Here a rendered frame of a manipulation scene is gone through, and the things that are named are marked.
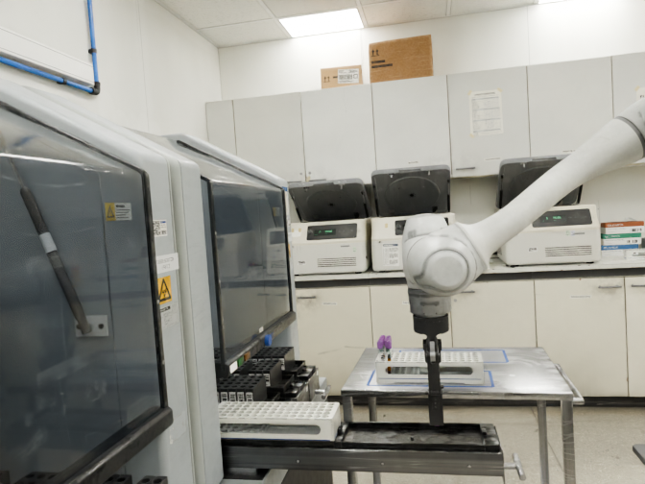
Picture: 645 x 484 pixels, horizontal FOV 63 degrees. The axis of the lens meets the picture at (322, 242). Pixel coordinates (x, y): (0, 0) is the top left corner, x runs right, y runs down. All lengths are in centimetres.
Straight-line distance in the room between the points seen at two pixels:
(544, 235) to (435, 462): 248
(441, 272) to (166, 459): 58
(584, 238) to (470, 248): 265
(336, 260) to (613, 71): 215
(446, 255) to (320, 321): 274
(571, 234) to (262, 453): 268
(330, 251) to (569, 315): 154
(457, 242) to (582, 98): 305
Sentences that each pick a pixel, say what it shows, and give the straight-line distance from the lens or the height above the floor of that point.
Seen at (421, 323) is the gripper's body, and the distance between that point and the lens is 113.
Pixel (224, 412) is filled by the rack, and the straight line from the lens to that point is 132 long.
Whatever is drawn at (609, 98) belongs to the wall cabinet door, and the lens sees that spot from 396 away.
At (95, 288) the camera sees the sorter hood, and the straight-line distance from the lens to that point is 81.
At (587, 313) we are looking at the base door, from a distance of 363.
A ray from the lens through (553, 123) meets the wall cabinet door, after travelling 385.
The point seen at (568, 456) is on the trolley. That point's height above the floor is 65.
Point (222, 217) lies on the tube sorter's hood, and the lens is 123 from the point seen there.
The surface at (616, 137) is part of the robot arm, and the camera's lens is 121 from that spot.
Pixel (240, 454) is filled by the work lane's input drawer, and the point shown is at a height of 79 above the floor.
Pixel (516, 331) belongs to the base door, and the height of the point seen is 49.
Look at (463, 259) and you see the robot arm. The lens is 91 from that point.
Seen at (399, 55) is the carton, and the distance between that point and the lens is 393.
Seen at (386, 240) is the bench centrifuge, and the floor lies 111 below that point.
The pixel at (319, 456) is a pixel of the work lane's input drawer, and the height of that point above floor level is 79.
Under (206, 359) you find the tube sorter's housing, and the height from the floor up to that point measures 102.
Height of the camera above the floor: 131
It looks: 3 degrees down
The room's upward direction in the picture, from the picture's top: 4 degrees counter-clockwise
